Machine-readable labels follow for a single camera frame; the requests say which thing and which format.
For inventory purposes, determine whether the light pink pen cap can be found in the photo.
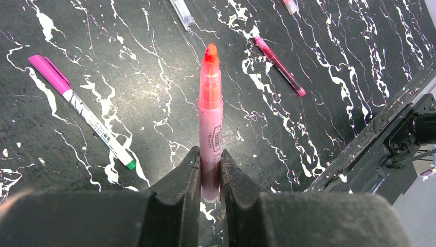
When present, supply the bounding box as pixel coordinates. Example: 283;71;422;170
283;0;299;15

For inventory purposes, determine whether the white marker pen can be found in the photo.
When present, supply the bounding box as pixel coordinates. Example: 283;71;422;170
28;55;136;170

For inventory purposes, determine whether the dark pink pen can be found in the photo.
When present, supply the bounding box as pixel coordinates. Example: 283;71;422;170
254;36;306;97

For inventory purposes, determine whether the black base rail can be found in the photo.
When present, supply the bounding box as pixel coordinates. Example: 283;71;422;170
308;62;435;203

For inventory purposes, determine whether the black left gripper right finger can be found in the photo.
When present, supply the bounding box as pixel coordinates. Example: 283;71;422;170
221;150;411;246

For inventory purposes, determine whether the clear grey pen cap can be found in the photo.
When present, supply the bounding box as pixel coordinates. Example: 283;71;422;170
170;0;195;31

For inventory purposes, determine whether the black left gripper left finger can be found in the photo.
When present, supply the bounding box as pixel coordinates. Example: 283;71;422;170
1;146;201;246

